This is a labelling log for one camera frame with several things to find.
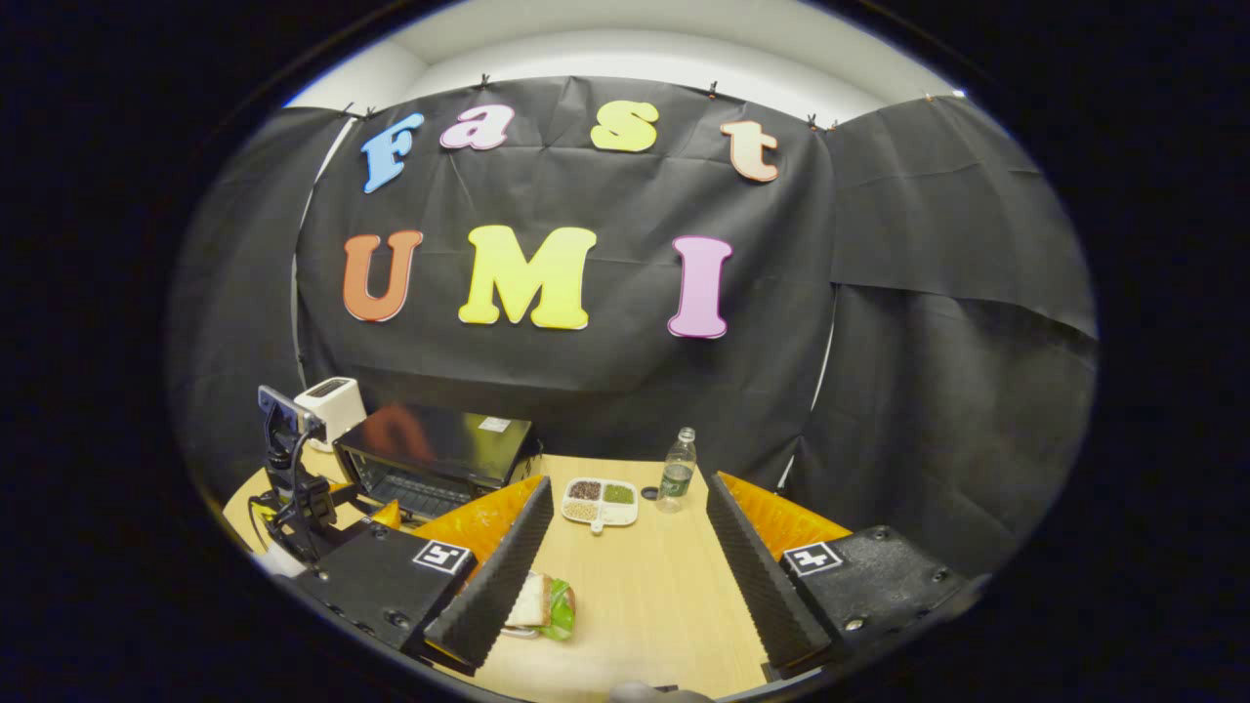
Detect clear green-label water bottle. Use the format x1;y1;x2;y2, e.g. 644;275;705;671
655;427;698;514

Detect white divided dish of beans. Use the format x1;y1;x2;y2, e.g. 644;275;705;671
562;476;640;535

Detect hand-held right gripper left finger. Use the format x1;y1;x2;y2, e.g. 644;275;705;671
293;476;556;677

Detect black electric oven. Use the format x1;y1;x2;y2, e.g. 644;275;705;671
332;402;543;523

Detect sandwich with lettuce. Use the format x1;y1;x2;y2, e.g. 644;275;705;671
503;571;577;642

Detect white toaster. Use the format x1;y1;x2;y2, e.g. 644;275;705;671
293;377;367;452

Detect black backdrop cloth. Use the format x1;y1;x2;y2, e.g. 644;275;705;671
166;76;1100;577

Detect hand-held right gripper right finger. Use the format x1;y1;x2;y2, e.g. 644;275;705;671
705;472;982;682

